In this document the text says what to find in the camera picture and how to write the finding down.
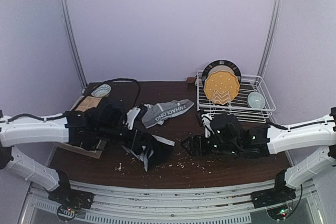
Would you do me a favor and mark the wooden compartment organizer box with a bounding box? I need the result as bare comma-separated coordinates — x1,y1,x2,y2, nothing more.
56,96,106,159

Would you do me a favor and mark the black underwear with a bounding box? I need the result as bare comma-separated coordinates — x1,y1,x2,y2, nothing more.
122,133,175,172

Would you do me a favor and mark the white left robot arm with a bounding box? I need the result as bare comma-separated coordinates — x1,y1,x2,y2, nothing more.
1,99,155,195

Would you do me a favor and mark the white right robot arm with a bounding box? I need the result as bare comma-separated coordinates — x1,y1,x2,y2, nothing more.
181,108,335,190

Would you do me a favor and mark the blue yellow patterned bowl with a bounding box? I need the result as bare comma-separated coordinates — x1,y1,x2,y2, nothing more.
91,84,111,98

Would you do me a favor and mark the pale green glass bowl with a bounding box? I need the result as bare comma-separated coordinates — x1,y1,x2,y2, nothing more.
247,91,266,109

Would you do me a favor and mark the yellow scalloped plate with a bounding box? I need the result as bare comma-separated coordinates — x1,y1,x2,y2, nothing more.
203,70,240,105

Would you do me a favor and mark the brown cloth item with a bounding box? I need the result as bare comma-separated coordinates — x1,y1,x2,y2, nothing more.
186,77,197,84

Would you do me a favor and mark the black rimmed plate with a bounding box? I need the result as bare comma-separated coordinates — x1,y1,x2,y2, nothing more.
201,60,242,84

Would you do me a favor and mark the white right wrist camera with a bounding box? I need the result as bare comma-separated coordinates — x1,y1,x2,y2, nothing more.
196,110,213,138

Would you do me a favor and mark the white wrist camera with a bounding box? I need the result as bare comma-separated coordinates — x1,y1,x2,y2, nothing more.
196,110,213,138
125,107,141,130

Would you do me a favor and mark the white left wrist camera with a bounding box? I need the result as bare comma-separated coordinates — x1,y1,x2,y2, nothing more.
125,107,141,130

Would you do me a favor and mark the white wire dish rack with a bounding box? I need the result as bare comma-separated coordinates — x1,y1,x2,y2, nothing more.
196,70,276,124

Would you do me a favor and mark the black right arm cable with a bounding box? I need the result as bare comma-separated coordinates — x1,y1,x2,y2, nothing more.
269,119,336,132

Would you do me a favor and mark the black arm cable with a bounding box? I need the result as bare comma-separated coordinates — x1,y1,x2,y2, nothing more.
269,119,336,132
0,78,141,125

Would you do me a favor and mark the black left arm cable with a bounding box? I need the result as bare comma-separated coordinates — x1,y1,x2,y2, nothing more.
0,78,141,125

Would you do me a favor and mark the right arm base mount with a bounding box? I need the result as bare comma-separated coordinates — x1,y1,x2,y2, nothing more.
251,170,296,221

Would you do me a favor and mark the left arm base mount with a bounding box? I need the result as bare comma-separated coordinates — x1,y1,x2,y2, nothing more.
48,170,94,222

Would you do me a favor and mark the aluminium rail front frame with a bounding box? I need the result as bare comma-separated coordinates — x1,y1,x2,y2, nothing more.
18,180,327,223

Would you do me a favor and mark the left aluminium corner post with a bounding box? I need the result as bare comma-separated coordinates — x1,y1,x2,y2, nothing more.
59,0,88,89

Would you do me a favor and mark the aluminium corner post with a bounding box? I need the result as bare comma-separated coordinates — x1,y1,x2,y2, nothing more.
257,0,282,77
59,0,88,89

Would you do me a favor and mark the right aluminium corner post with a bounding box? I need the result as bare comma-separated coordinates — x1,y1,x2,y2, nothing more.
257,0,282,77

